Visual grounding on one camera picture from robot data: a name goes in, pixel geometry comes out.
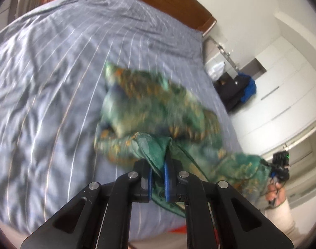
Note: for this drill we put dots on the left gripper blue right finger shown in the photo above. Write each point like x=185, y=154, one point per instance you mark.
x=172, y=167

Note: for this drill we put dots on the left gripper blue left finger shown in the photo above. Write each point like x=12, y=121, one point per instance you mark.
x=146, y=181

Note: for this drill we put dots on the green floral padded jacket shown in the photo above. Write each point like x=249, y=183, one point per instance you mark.
x=146, y=116

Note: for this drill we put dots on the white sleeved right forearm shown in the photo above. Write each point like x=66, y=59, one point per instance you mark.
x=282, y=218

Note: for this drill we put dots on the black and blue hanging clothes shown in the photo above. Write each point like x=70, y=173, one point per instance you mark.
x=234, y=92

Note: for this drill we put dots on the right hand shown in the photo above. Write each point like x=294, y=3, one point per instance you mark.
x=276, y=194

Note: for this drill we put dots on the orange knitted garment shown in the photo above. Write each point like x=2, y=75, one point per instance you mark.
x=179, y=230

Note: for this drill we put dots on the white wardrobe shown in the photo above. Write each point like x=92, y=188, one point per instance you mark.
x=285, y=102

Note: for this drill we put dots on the white plastic bag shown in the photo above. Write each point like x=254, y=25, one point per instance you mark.
x=216, y=71

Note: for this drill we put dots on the white bedside cabinet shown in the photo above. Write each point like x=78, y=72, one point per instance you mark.
x=215, y=53

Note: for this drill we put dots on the blue checked bed duvet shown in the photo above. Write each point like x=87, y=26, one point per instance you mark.
x=52, y=88

